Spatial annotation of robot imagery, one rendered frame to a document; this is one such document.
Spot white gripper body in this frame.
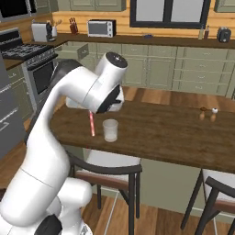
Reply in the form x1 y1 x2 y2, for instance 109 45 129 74
65 86 125 114

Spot red striped straw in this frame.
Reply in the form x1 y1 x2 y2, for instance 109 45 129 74
88 110 96 138

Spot clear glass cup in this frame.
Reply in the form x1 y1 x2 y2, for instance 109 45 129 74
102 118 119 143

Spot pale green open drawer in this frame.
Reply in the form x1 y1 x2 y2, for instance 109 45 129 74
61 42 90 62

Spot steel range cooker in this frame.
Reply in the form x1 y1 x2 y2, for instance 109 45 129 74
0 28 60 105

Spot red knife block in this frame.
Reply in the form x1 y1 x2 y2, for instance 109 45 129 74
68 17 79 35

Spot white pot with utensils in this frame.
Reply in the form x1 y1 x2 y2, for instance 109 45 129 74
50 18 63 39

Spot dark-framed white bar stool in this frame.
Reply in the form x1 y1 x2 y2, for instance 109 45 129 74
65 148 143 235
180 168 235 235

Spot silver toaster oven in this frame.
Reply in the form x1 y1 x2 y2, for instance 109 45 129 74
86 18 118 39

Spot pale green base cupboards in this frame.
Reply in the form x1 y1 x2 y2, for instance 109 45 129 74
56 41 235 99

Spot black microwave oven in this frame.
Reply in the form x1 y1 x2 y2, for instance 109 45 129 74
0 0 39 23

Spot brown-topped wooden shaker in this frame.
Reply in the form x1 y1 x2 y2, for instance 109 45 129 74
198 106 207 121

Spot dark-framed window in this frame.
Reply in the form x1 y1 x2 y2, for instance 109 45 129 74
129 0 212 30

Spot white-topped wooden shaker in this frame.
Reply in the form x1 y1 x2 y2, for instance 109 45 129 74
209 107 218 123

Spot black toaster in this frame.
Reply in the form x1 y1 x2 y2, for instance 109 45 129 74
217 27 232 43

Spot pale green wall cupboards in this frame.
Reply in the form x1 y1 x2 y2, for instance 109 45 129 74
34 0 128 13

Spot pale green wall cupboard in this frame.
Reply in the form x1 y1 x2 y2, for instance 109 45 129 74
213 0 235 14

